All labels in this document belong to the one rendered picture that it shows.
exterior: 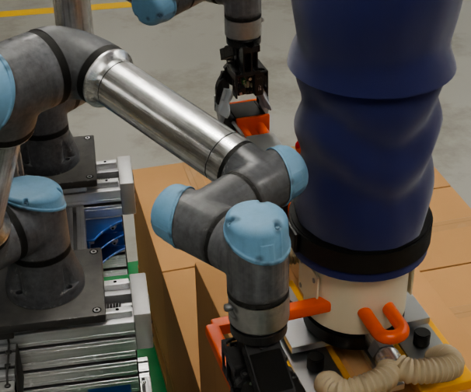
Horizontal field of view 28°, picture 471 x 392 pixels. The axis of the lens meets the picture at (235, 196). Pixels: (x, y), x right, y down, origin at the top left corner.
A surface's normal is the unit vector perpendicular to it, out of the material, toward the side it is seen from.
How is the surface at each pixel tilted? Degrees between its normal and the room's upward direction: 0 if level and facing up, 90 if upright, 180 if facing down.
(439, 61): 63
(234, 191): 32
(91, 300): 0
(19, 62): 39
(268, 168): 25
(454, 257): 0
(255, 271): 89
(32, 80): 72
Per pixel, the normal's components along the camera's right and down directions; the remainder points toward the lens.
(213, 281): -0.01, -0.84
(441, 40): 0.74, 0.48
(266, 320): 0.22, 0.49
